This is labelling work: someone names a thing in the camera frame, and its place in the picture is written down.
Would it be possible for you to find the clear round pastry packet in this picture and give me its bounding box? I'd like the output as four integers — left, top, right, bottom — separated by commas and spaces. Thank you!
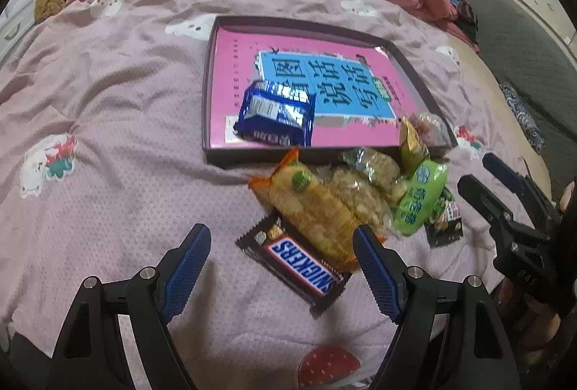
410, 113, 456, 147

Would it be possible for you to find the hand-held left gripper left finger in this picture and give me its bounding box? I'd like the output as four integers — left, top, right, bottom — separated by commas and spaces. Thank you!
45, 223, 212, 390

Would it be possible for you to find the striped clothes pile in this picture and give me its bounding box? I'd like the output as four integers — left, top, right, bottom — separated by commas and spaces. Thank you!
448, 0, 481, 52

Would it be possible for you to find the dark green snack packet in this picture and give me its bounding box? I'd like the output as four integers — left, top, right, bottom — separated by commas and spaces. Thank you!
426, 186, 465, 247

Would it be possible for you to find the beige mattress cover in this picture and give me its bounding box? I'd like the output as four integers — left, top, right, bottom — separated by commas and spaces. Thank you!
444, 34, 553, 210

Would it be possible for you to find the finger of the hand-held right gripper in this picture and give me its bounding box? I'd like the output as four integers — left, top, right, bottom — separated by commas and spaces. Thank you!
482, 152, 562, 215
457, 174, 548, 238

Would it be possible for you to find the lilac printed bed sheet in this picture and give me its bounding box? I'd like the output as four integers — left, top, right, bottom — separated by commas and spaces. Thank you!
0, 0, 555, 390

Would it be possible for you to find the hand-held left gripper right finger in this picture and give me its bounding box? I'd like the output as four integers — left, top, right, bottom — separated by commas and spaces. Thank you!
352, 224, 524, 390

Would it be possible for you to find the small clear green-edged snack packet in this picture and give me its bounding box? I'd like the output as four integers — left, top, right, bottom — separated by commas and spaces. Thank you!
340, 146, 402, 192

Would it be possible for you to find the orange rice cracker packet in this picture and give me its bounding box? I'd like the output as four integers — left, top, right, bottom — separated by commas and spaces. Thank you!
248, 146, 361, 271

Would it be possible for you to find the pink book with blue title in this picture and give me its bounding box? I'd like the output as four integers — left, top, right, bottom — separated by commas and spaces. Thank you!
211, 29, 445, 147

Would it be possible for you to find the long clear crispy snack packet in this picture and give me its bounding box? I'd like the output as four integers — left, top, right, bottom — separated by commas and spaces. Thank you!
325, 167, 397, 237

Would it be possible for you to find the person's right hand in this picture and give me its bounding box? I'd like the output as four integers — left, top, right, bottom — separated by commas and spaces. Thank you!
496, 282, 577, 355

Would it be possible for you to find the dark shallow cardboard box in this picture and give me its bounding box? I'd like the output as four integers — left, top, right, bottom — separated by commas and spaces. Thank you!
201, 15, 458, 165

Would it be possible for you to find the grey quilted headboard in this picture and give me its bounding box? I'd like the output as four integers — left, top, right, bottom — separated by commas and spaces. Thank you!
421, 0, 577, 188

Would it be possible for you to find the brown plush fabric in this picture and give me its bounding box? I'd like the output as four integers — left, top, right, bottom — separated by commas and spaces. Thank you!
32, 0, 68, 23

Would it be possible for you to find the blue patterned cloth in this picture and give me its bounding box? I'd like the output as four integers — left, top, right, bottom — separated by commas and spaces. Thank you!
498, 81, 546, 154

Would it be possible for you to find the blue cookie packet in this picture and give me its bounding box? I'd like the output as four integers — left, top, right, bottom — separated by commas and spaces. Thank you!
233, 80, 316, 147

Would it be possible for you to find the yellow snack packet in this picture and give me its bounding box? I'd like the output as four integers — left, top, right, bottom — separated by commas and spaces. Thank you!
399, 116, 431, 176

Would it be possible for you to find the light green pastry packet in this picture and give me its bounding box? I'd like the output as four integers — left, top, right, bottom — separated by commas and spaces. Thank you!
393, 159, 449, 237

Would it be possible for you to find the white drawer cabinet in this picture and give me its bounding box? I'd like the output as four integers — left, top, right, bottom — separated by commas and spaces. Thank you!
0, 0, 37, 61

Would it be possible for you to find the brown chocolate bar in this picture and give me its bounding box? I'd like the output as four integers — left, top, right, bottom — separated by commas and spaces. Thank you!
234, 212, 352, 317

